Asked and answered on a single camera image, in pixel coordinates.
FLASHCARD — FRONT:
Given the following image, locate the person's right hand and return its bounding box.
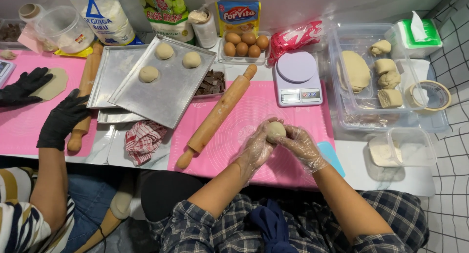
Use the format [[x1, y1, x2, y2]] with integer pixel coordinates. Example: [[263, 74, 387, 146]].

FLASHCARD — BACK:
[[275, 125, 328, 174]]

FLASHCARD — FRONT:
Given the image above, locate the person's left hand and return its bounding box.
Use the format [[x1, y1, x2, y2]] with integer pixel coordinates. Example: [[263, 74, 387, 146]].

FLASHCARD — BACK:
[[234, 117, 286, 177]]

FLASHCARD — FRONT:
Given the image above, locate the pink silicone baking mat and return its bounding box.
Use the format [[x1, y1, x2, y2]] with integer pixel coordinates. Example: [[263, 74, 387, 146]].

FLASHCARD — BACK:
[[0, 50, 97, 158], [167, 81, 336, 189]]

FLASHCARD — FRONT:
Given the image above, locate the light blue plastic scraper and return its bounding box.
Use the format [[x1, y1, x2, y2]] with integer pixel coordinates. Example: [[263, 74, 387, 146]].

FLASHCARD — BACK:
[[317, 141, 346, 178]]

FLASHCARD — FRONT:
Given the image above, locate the wooden rolling pin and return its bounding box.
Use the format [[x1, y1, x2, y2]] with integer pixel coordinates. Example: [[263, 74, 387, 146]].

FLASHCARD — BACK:
[[67, 42, 104, 153], [176, 64, 258, 169]]

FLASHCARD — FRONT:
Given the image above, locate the clear inner plastic box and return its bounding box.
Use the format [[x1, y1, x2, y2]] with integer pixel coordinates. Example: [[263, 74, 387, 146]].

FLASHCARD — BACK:
[[328, 23, 427, 116]]

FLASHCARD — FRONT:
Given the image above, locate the white digital kitchen scale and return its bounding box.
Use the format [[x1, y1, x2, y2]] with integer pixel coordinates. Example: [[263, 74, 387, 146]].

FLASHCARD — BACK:
[[274, 50, 324, 107]]

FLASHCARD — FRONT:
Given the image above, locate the pile of chocolate pieces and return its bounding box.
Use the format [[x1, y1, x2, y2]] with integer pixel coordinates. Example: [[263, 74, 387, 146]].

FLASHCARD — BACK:
[[195, 70, 225, 96]]

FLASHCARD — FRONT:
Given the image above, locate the clear egg container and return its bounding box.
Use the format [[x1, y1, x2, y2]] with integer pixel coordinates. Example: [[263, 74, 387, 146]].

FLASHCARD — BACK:
[[218, 31, 272, 66]]

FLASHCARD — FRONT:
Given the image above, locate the clear chocolate container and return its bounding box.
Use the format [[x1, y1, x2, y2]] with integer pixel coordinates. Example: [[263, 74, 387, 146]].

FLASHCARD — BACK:
[[193, 64, 226, 99]]

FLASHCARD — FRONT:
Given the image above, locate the dark blue cloth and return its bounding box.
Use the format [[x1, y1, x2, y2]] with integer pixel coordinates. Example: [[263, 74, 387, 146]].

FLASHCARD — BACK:
[[250, 199, 299, 253]]

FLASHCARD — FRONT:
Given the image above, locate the large dough lump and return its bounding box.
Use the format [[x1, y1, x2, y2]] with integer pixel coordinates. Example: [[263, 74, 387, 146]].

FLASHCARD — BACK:
[[336, 50, 371, 93]]

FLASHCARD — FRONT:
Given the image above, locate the group of brown eggs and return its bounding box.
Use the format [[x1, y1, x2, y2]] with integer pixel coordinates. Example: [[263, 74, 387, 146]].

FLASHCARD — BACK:
[[224, 32, 270, 59]]

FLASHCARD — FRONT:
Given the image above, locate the large clear storage box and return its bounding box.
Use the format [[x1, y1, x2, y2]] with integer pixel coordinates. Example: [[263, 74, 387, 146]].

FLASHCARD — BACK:
[[335, 59, 450, 133]]

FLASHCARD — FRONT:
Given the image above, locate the red white plastic bag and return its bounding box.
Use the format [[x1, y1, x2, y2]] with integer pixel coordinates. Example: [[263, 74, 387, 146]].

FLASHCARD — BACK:
[[268, 20, 325, 65]]

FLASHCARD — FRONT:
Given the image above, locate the cut dough piece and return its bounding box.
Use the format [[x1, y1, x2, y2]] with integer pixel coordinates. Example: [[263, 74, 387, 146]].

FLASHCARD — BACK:
[[369, 39, 392, 57], [374, 58, 397, 76], [377, 89, 404, 109], [377, 71, 401, 90]]

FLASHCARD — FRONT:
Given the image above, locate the round dough ball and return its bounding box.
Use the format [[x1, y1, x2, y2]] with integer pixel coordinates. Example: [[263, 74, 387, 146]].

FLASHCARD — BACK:
[[139, 66, 160, 84], [155, 43, 174, 60], [182, 51, 202, 69]]

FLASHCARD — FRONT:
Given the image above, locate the metal baking tray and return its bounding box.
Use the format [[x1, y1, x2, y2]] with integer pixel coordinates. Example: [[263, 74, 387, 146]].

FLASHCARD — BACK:
[[97, 108, 147, 124], [108, 34, 217, 129], [87, 44, 149, 109]]

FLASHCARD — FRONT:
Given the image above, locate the small clear flour container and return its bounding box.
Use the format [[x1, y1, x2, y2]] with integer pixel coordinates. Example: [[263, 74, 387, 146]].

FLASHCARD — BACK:
[[368, 127, 437, 168]]

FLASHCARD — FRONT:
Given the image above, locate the person's plaid clothing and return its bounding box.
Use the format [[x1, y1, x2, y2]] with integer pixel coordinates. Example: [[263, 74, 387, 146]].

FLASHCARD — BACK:
[[148, 190, 430, 253]]

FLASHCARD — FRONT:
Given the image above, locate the red checked kitchen cloth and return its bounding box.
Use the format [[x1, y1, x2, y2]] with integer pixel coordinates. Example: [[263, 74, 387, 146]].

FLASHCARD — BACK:
[[125, 120, 168, 167]]

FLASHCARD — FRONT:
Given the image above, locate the white jar with plastic wrap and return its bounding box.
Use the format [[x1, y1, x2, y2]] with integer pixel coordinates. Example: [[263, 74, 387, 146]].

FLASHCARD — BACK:
[[188, 8, 218, 49]]

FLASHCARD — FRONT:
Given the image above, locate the yellow margarine packet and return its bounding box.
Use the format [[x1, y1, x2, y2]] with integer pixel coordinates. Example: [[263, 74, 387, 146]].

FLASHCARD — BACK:
[[215, 0, 262, 37]]

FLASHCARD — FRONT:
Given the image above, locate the green white flour bag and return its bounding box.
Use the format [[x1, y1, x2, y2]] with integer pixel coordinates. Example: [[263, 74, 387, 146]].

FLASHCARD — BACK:
[[135, 0, 195, 45]]

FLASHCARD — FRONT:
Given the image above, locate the beige tape roll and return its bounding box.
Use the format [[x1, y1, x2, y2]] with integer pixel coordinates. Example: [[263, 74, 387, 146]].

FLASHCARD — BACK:
[[405, 80, 452, 112]]

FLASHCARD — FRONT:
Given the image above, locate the green white tissue pack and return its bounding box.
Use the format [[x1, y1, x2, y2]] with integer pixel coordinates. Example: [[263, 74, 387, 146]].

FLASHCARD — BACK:
[[385, 11, 443, 59]]

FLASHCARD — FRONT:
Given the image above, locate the blue white flour bag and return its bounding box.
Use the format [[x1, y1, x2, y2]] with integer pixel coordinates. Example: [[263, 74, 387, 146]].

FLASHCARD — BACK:
[[62, 0, 144, 46]]

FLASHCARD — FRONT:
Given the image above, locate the flat yellow packet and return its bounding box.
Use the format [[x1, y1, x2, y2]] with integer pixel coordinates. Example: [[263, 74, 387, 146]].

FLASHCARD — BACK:
[[54, 46, 94, 58]]

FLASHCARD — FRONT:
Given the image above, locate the flattened dough sheet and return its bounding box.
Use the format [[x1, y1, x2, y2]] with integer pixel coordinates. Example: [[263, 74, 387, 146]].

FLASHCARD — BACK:
[[30, 68, 69, 101]]

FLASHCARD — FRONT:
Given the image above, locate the round clear plastic tub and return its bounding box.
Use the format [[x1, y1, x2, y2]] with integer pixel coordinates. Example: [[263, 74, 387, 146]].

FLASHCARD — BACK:
[[35, 5, 95, 54]]

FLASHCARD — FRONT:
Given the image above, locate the small white digital scale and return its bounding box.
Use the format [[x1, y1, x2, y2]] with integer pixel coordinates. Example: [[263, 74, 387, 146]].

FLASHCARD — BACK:
[[0, 60, 16, 88]]

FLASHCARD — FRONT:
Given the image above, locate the beige cardboard roll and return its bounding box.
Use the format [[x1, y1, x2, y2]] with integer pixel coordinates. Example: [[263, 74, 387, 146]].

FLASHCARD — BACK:
[[18, 3, 43, 24]]

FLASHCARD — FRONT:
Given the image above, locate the clear box of chocolate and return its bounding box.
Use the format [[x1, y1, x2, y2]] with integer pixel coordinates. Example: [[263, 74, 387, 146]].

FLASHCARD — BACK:
[[0, 19, 28, 50]]

